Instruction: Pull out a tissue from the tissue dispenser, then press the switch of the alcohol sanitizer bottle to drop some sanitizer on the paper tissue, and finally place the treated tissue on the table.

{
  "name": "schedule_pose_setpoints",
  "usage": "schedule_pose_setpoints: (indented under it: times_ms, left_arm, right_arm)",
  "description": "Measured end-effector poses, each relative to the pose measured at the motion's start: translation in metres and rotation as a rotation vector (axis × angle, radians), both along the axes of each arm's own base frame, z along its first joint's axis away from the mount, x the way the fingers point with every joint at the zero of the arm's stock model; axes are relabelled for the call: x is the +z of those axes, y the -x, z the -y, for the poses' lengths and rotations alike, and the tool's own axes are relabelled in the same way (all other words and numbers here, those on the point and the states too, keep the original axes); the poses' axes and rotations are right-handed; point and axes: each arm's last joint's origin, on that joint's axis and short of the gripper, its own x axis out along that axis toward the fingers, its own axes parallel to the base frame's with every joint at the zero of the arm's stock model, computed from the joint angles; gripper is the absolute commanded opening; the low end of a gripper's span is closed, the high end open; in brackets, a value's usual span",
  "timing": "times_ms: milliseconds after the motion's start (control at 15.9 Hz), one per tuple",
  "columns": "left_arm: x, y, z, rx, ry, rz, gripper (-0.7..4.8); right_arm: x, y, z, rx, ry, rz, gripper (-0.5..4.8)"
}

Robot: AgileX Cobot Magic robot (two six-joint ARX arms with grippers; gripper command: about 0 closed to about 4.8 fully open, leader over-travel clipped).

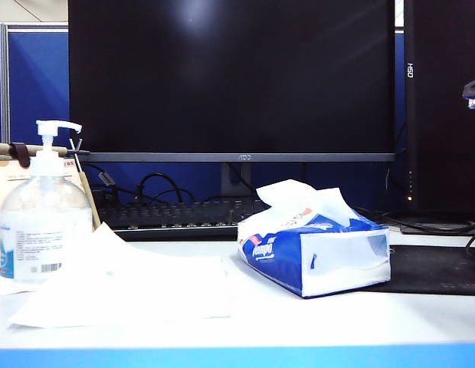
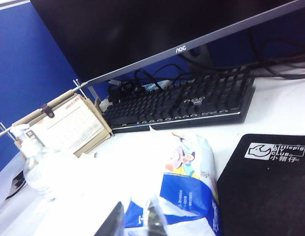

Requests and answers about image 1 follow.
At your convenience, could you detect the white tissue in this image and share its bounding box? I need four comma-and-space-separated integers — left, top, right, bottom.
7, 221, 233, 330
255, 178, 355, 231

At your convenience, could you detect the blue Tempo tissue pack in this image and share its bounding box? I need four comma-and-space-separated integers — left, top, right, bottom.
237, 209, 391, 299

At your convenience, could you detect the clear alcohol pump bottle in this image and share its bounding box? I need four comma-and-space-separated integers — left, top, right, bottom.
0, 120, 93, 284

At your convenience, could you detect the black HSD monitor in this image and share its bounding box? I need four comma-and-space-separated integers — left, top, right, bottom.
404, 0, 475, 235

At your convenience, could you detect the black mouse pad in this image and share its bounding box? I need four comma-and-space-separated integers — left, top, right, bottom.
359, 244, 475, 297

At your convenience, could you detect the large black AOC monitor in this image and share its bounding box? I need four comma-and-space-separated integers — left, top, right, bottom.
67, 0, 398, 200

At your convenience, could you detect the black keyboard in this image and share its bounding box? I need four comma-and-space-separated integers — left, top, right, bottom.
95, 198, 271, 242

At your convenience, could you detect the desk calendar wooden stand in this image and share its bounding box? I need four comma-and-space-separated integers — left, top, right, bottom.
0, 137, 103, 231

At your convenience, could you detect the black monitor cable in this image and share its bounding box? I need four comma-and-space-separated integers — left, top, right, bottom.
354, 205, 475, 235

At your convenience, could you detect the black looped desk cable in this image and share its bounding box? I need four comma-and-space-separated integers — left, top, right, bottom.
136, 172, 196, 204

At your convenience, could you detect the black cable with ferrite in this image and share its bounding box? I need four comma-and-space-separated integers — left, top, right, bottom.
84, 163, 122, 193

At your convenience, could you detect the brown leather strap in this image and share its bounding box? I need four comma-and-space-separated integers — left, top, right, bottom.
9, 141, 31, 169

